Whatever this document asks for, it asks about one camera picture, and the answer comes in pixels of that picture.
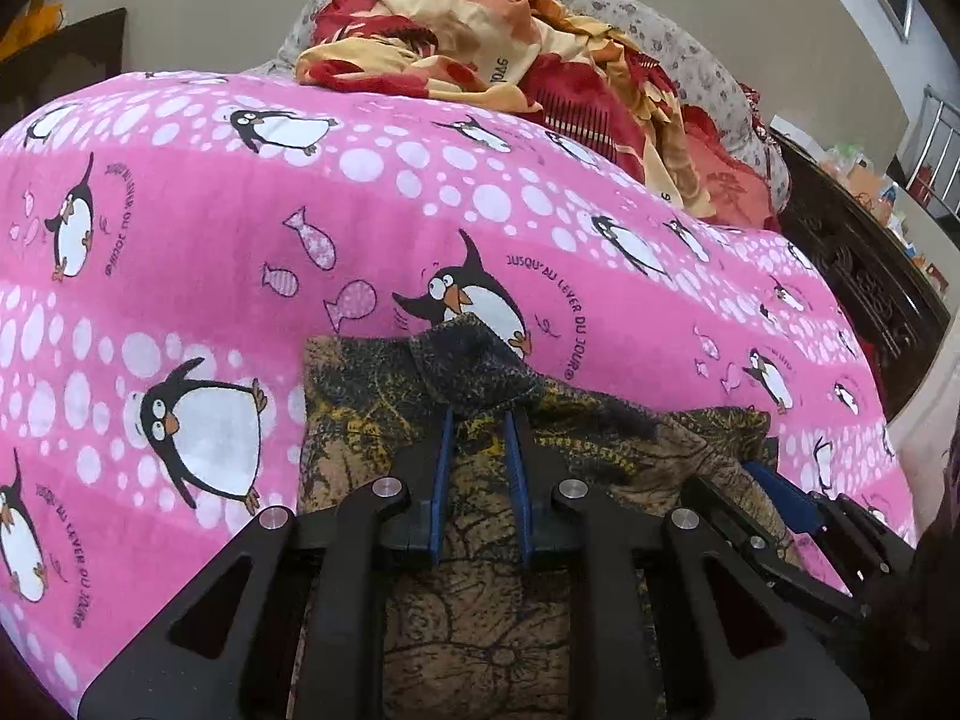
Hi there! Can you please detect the brown floral batik shirt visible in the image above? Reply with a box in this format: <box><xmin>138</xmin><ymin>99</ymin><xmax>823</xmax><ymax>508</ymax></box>
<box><xmin>298</xmin><ymin>319</ymin><xmax>799</xmax><ymax>718</ymax></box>

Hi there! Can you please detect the dark carved wooden headboard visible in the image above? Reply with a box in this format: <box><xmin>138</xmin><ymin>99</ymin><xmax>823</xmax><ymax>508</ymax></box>
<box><xmin>775</xmin><ymin>135</ymin><xmax>950</xmax><ymax>418</ymax></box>

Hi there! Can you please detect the metal stair railing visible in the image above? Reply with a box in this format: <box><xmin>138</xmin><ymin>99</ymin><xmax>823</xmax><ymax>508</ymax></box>
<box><xmin>905</xmin><ymin>85</ymin><xmax>960</xmax><ymax>226</ymax></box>

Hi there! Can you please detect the clutter on bedside shelf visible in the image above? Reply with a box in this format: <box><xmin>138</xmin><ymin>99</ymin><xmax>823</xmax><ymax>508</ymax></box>
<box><xmin>770</xmin><ymin>115</ymin><xmax>958</xmax><ymax>310</ymax></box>

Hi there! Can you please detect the pink penguin bed sheet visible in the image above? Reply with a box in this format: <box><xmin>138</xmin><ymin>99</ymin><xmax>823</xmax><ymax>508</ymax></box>
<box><xmin>2</xmin><ymin>71</ymin><xmax>916</xmax><ymax>713</ymax></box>

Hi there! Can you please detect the red and cream floral blanket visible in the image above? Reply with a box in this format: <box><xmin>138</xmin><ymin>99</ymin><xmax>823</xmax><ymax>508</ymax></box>
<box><xmin>293</xmin><ymin>0</ymin><xmax>776</xmax><ymax>229</ymax></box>

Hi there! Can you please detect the grey floral pillow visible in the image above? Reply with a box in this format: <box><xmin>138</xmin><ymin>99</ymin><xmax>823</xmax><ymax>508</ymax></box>
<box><xmin>257</xmin><ymin>0</ymin><xmax>789</xmax><ymax>213</ymax></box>

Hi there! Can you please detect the dark wooden footboard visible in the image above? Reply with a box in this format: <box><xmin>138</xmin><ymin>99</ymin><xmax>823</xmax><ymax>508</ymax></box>
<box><xmin>0</xmin><ymin>8</ymin><xmax>127</xmax><ymax>132</ymax></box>

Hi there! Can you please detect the orange box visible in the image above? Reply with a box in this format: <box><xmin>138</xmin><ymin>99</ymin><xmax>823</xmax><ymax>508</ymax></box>
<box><xmin>0</xmin><ymin>0</ymin><xmax>67</xmax><ymax>60</ymax></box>

